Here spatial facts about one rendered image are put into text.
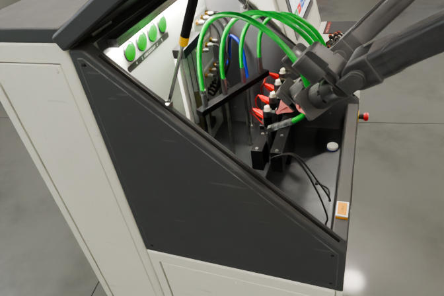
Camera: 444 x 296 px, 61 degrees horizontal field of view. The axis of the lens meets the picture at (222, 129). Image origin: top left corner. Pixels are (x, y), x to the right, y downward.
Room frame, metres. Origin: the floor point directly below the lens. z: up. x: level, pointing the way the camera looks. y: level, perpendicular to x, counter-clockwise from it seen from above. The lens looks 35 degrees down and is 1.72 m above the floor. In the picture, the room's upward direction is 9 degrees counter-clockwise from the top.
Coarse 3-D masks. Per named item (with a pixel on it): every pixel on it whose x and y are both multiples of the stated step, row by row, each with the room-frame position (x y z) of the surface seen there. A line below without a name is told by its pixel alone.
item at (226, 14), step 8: (216, 16) 0.94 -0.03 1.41; (224, 16) 0.92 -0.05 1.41; (232, 16) 0.90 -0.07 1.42; (240, 16) 0.89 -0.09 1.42; (208, 24) 0.97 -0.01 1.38; (256, 24) 0.85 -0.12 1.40; (200, 32) 1.00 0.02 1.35; (264, 32) 0.84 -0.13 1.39; (272, 32) 0.83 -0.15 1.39; (200, 40) 1.00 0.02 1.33; (280, 40) 0.81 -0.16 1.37; (200, 48) 1.01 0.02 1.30; (288, 48) 0.80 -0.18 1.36; (200, 56) 1.01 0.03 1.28; (288, 56) 0.79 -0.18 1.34; (200, 64) 1.02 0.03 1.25; (200, 72) 1.02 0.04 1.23; (200, 80) 1.02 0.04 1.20; (304, 80) 0.76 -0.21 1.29; (200, 88) 1.03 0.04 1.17; (296, 120) 0.78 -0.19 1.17
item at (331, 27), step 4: (328, 24) 1.82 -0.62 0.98; (332, 24) 1.81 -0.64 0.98; (336, 24) 1.80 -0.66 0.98; (340, 24) 1.79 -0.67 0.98; (344, 24) 1.79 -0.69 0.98; (348, 24) 1.78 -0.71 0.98; (352, 24) 1.77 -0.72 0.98; (324, 28) 1.78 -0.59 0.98; (328, 28) 1.77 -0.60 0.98; (332, 28) 1.76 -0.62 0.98; (336, 28) 1.75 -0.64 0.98; (340, 28) 1.74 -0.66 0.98; (344, 28) 1.74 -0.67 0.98; (348, 28) 1.73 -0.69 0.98; (324, 32) 1.73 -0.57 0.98; (328, 32) 1.72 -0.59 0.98; (332, 32) 1.71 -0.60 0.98; (344, 32) 1.69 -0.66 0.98
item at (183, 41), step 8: (192, 0) 0.66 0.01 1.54; (192, 8) 0.66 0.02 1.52; (184, 16) 0.67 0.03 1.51; (192, 16) 0.66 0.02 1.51; (184, 24) 0.67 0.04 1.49; (184, 32) 0.67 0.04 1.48; (184, 40) 0.67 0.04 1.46; (176, 64) 0.69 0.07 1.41; (176, 72) 0.70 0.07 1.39; (168, 96) 0.71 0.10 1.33; (168, 104) 0.70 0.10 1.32
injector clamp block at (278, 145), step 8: (288, 112) 1.10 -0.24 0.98; (296, 112) 1.12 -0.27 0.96; (288, 128) 1.00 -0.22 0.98; (256, 136) 0.99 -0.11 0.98; (264, 136) 0.98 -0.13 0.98; (272, 136) 1.03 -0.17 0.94; (280, 136) 0.97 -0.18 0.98; (288, 136) 0.98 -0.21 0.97; (256, 144) 0.95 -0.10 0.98; (264, 144) 0.94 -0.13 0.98; (272, 144) 1.03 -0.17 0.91; (280, 144) 0.93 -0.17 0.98; (288, 144) 0.97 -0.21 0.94; (256, 152) 0.91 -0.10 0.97; (264, 152) 0.93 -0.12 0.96; (272, 152) 0.90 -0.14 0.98; (280, 152) 0.89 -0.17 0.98; (288, 152) 0.97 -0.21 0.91; (256, 160) 0.92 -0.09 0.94; (264, 160) 0.93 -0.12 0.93; (272, 160) 0.89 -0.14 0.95; (280, 160) 0.88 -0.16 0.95; (288, 160) 0.99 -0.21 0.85; (256, 168) 0.92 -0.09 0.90; (272, 168) 0.90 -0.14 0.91; (280, 168) 0.89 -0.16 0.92
